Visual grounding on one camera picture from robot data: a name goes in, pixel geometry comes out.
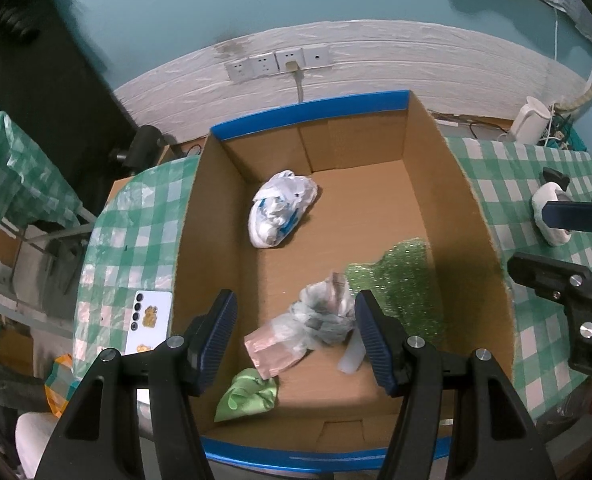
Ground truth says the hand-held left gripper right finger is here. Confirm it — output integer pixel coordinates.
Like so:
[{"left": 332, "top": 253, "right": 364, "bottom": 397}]
[{"left": 354, "top": 290, "right": 559, "bottom": 480}]

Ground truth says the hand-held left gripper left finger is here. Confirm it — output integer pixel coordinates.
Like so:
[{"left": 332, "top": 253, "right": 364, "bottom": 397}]
[{"left": 35, "top": 288, "right": 239, "bottom": 480}]

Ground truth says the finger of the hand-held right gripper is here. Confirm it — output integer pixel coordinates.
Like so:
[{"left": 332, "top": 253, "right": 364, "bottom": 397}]
[
  {"left": 543, "top": 192, "right": 592, "bottom": 233},
  {"left": 507, "top": 252, "right": 592, "bottom": 321}
]

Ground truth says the white foam strip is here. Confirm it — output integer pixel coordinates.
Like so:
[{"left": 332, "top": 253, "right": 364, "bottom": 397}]
[{"left": 338, "top": 332, "right": 369, "bottom": 375}]

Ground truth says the clear plastic bag with pink paper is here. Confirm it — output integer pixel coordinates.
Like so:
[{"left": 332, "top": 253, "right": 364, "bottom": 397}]
[{"left": 243, "top": 271, "right": 359, "bottom": 380}]

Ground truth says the green soft cloth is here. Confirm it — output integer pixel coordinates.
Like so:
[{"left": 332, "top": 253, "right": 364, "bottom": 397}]
[{"left": 214, "top": 367, "right": 280, "bottom": 423}]

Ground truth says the green bubble wrap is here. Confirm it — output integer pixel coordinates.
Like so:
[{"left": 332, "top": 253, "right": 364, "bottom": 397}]
[{"left": 346, "top": 237, "right": 449, "bottom": 346}]

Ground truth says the white and blue plastic bag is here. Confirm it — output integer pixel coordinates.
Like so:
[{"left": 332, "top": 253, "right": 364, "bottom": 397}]
[{"left": 248, "top": 170, "right": 319, "bottom": 249}]

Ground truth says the blue-edged cardboard box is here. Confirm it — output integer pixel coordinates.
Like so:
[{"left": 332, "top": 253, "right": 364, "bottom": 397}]
[{"left": 168, "top": 89, "right": 519, "bottom": 476}]

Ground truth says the small black object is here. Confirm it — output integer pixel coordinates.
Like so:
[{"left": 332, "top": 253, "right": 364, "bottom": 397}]
[{"left": 540, "top": 167, "right": 570, "bottom": 187}]

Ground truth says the clear plastic bottle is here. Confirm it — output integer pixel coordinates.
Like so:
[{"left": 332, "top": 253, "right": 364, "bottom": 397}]
[{"left": 560, "top": 385, "right": 592, "bottom": 421}]

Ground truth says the white smartphone with gold stickers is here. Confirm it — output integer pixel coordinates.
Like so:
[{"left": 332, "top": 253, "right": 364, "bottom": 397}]
[{"left": 124, "top": 290, "right": 173, "bottom": 356}]

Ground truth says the white electric kettle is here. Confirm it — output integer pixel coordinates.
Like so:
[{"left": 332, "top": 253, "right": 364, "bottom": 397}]
[{"left": 506, "top": 96, "right": 551, "bottom": 144}]

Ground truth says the green checked tablecloth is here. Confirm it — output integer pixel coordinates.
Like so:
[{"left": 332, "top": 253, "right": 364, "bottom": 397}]
[{"left": 73, "top": 135, "right": 592, "bottom": 421}]

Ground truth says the orange and yellow bag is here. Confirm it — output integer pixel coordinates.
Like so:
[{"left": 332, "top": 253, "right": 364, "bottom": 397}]
[{"left": 45, "top": 354, "right": 82, "bottom": 416}]

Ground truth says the black cylindrical device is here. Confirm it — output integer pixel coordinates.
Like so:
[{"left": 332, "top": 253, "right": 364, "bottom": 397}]
[{"left": 110, "top": 125, "right": 165, "bottom": 170}]

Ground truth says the white cloth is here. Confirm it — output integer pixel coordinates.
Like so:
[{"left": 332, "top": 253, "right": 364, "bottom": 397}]
[{"left": 16, "top": 412, "right": 62, "bottom": 476}]

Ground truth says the green checked plastic sheet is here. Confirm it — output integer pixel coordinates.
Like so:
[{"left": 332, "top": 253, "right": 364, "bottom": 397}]
[{"left": 0, "top": 110, "right": 84, "bottom": 256}]

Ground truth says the tangle of cables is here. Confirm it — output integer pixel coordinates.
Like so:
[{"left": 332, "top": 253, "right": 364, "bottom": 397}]
[{"left": 540, "top": 114, "right": 586, "bottom": 151}]

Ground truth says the beige plug with cable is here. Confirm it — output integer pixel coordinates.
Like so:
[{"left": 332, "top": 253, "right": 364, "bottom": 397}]
[{"left": 286, "top": 61, "right": 307, "bottom": 106}]

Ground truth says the white wall socket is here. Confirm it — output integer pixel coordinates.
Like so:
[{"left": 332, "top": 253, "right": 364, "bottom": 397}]
[
  {"left": 275, "top": 48, "right": 305, "bottom": 74},
  {"left": 303, "top": 45, "right": 333, "bottom": 68},
  {"left": 250, "top": 53, "right": 278, "bottom": 79},
  {"left": 226, "top": 59, "right": 251, "bottom": 83}
]

